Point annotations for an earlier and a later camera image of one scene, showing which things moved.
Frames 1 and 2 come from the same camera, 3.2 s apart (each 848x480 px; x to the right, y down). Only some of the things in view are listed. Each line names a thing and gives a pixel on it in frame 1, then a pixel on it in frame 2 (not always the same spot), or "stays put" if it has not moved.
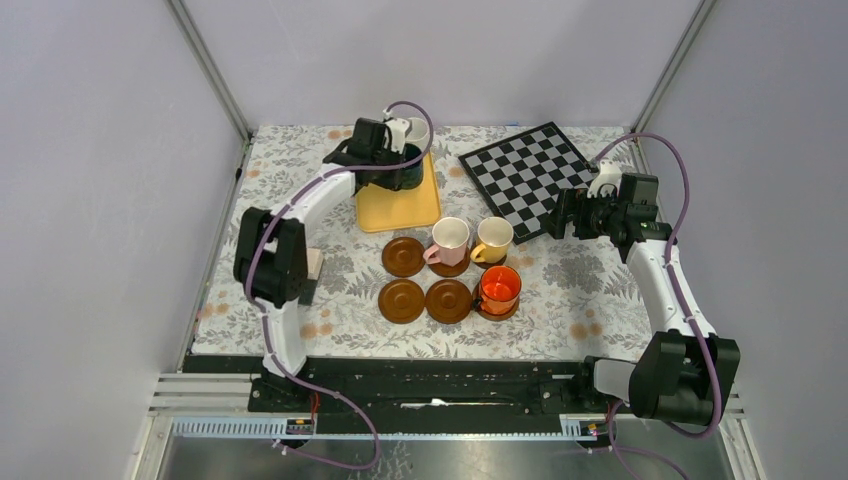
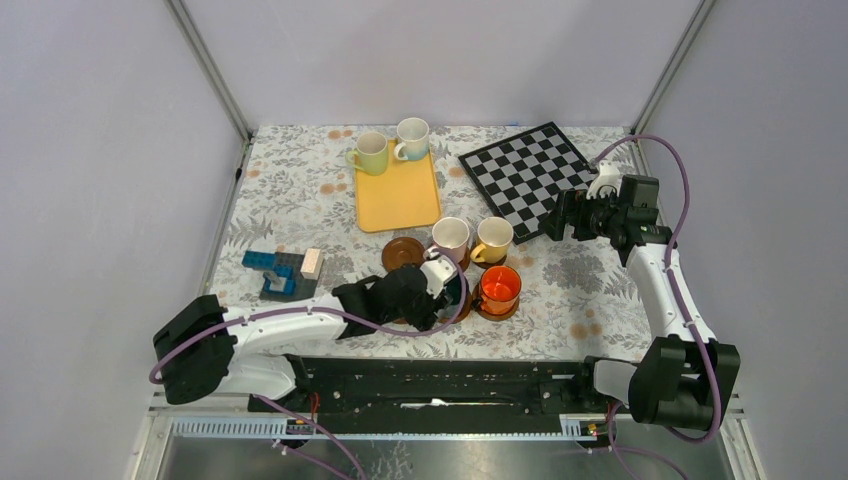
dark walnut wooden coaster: x=486 y=265 stays put
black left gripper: x=386 y=182 -> x=424 y=319
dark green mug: x=411 y=176 -> x=453 y=287
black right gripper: x=573 y=202 stays put
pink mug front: x=450 y=235 stays put
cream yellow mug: x=493 y=238 stays put
